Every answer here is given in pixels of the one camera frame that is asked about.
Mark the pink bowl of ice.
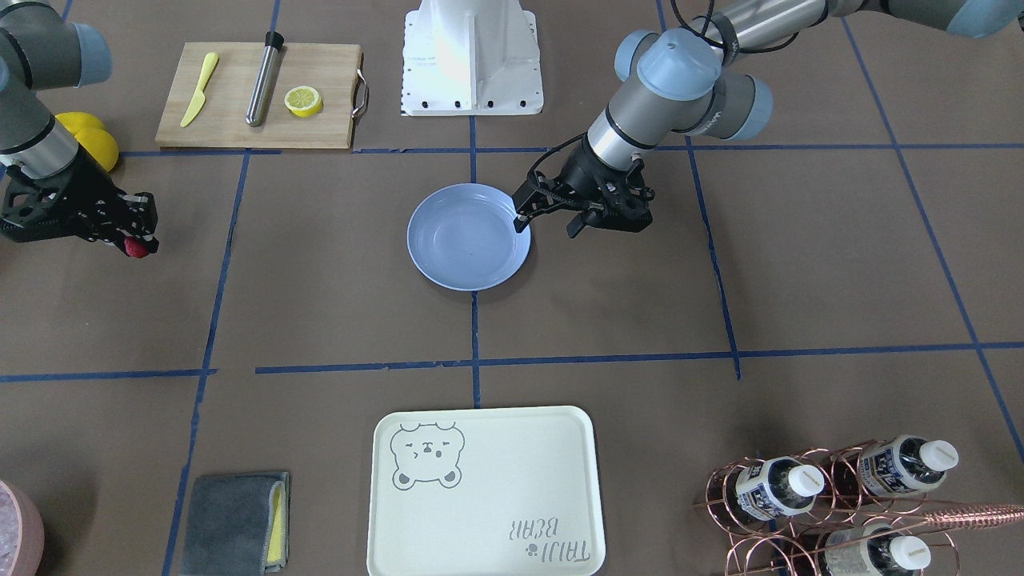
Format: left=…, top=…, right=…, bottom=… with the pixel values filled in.
left=1, top=481, right=45, bottom=575

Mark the yellow plastic knife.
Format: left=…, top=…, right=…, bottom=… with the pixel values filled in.
left=179, top=52, right=220, bottom=128

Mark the half lemon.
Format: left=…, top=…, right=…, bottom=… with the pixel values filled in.
left=284, top=86, right=323, bottom=118

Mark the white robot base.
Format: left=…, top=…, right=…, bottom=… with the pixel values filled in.
left=400, top=1, right=545, bottom=117

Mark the yellow lemon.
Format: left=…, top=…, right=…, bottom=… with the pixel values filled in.
left=74, top=126, right=120, bottom=174
left=55, top=110, right=106, bottom=135

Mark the cream bear tray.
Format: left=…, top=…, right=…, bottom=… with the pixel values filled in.
left=366, top=406, right=606, bottom=575

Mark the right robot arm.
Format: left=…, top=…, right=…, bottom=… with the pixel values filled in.
left=1, top=1, right=158, bottom=258

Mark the steel knife sharpener rod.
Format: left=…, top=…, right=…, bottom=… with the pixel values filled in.
left=245, top=30, right=285, bottom=127

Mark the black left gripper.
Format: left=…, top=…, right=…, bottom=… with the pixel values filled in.
left=512, top=136, right=655, bottom=239

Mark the dark tea bottle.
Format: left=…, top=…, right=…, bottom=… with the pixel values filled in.
left=854, top=434, right=961, bottom=498
left=731, top=457, right=826, bottom=522
left=817, top=522, right=932, bottom=575

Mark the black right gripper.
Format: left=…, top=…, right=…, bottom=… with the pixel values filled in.
left=1, top=152, right=158, bottom=254

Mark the copper wire bottle rack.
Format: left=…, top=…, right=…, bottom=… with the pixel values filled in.
left=694, top=440, right=1022, bottom=575

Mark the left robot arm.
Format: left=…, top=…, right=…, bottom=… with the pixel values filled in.
left=512, top=1, right=1022, bottom=238

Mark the red strawberry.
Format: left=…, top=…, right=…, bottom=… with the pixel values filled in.
left=123, top=236, right=150, bottom=258

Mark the blue plate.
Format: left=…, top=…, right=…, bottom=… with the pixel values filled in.
left=406, top=183, right=534, bottom=292

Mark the grey folded cloth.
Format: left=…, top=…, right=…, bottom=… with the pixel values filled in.
left=178, top=470, right=291, bottom=575

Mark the wooden cutting board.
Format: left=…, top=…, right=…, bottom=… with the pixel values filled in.
left=154, top=42, right=365, bottom=150

